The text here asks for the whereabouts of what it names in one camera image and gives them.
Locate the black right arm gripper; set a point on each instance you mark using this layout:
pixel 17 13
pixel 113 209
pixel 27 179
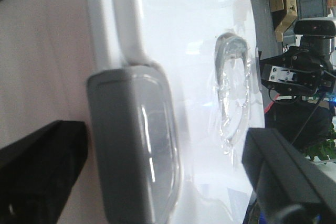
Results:
pixel 299 71

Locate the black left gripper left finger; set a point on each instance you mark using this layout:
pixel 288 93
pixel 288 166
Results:
pixel 39 171

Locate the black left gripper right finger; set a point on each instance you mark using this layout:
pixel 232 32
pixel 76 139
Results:
pixel 289 188

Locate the pink bin with white lid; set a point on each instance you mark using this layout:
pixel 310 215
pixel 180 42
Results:
pixel 167 90

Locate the green plant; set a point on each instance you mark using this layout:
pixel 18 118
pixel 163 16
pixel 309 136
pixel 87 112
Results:
pixel 324 150

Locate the cardboard boxes stack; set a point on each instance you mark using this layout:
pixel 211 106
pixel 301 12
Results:
pixel 284 13

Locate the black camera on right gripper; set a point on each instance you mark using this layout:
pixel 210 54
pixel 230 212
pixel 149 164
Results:
pixel 317 34

